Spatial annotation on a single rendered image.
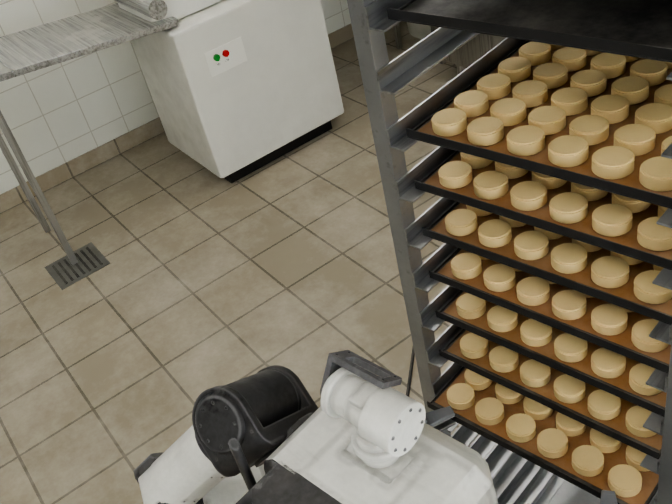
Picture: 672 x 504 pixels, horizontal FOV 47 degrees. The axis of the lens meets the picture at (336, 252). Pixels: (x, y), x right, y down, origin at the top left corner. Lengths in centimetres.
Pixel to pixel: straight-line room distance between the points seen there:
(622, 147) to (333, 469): 53
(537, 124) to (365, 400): 45
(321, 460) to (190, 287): 254
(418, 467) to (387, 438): 10
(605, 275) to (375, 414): 40
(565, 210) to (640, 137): 13
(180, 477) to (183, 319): 217
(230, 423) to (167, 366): 212
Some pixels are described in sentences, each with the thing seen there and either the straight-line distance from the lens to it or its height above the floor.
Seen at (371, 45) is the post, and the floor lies 164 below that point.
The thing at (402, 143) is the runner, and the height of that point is 149.
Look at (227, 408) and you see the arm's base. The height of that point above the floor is 132.
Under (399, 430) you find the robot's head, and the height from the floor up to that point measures 138.
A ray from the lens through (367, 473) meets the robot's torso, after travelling 97.
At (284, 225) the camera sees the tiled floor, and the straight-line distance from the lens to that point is 366.
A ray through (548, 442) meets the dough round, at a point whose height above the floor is 97.
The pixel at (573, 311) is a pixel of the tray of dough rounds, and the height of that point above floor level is 124.
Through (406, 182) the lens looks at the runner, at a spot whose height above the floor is 141.
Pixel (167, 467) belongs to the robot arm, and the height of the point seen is 118.
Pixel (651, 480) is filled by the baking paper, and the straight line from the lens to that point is 137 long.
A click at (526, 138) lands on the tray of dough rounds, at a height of 151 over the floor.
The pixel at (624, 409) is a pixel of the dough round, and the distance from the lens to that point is 134.
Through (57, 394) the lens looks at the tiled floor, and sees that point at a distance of 329.
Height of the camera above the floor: 207
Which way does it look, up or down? 37 degrees down
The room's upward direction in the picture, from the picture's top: 14 degrees counter-clockwise
